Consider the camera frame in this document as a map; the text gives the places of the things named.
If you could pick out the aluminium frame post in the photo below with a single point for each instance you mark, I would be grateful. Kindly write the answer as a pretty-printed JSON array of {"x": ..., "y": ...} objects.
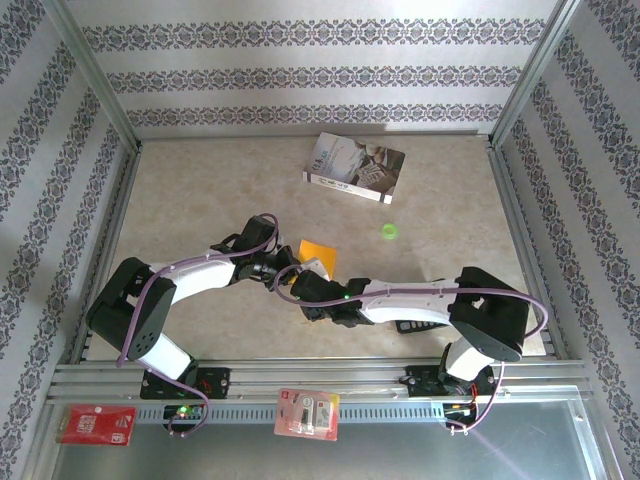
[
  {"x": 85, "y": 65},
  {"x": 535, "y": 70}
]

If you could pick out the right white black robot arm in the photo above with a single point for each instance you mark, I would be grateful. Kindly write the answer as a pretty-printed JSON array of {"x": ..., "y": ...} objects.
[{"x": 410, "y": 302}]

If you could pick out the red card package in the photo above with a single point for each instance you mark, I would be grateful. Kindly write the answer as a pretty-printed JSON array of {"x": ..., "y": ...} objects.
[{"x": 95, "y": 426}]

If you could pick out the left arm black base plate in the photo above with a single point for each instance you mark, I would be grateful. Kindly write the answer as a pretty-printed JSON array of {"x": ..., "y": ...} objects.
[{"x": 215, "y": 382}]

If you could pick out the sheet metal tray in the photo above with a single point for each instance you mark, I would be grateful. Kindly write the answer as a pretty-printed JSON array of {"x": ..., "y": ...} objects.
[{"x": 400, "y": 455}]

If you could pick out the paperback book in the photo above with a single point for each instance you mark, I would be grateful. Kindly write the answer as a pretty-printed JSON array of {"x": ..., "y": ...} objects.
[{"x": 350, "y": 165}]

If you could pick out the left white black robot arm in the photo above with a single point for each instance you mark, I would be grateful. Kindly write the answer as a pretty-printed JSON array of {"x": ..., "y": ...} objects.
[{"x": 200, "y": 277}]

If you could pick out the orange paper sheet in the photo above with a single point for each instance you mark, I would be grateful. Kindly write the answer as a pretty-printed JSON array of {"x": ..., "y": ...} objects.
[{"x": 320, "y": 252}]

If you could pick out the black desk calculator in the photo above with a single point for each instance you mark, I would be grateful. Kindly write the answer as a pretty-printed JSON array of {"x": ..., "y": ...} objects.
[{"x": 415, "y": 326}]

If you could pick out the long aluminium mounting rail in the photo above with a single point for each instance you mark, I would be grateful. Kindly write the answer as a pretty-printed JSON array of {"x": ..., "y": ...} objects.
[{"x": 320, "y": 372}]

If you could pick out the pink blister pack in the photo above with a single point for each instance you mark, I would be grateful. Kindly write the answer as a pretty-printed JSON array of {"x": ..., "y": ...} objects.
[{"x": 306, "y": 415}]

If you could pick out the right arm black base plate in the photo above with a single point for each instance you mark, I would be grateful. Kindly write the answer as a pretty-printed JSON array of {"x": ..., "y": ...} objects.
[{"x": 422, "y": 381}]

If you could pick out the aluminium side rail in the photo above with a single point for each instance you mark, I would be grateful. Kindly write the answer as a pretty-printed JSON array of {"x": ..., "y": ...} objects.
[
  {"x": 107, "y": 250},
  {"x": 525, "y": 250}
]

